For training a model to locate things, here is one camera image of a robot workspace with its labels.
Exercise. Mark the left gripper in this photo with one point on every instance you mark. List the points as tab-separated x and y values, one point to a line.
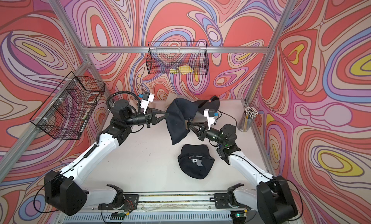
148	118

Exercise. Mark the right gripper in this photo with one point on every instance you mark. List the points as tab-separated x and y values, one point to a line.
196	131

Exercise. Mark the black cap with white logo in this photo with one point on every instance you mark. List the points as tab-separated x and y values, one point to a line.
180	111

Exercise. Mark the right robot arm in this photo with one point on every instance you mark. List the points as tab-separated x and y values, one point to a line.
272	197

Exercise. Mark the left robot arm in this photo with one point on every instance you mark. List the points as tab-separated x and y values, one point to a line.
64	189

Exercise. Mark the light beige baseball cap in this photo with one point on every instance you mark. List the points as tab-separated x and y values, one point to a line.
171	97

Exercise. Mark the dark grey baseball cap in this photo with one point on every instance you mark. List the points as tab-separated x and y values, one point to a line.
213	103

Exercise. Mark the black cap upside down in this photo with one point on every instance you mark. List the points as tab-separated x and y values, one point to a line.
195	161

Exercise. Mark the cup of pencils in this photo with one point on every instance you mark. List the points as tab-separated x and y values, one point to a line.
249	115

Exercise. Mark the black wire basket back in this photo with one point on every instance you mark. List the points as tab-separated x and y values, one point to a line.
165	55

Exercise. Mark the black wire basket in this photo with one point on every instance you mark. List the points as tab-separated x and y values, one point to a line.
165	55
67	110

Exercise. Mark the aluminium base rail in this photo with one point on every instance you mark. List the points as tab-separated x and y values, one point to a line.
195	207

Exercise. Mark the black wire basket left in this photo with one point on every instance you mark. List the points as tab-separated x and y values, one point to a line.
67	110

